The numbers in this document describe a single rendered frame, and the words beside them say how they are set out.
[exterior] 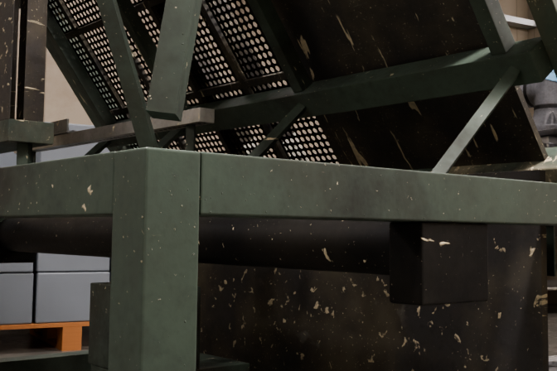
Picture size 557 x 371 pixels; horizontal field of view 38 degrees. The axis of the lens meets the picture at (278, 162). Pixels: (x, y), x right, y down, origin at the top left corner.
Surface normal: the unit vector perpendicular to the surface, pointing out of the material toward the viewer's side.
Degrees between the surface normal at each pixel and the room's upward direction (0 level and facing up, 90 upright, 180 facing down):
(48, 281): 90
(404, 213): 90
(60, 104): 90
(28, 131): 90
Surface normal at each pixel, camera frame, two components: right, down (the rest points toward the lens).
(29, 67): 0.64, -0.06
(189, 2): -0.07, -0.21
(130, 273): -0.77, -0.07
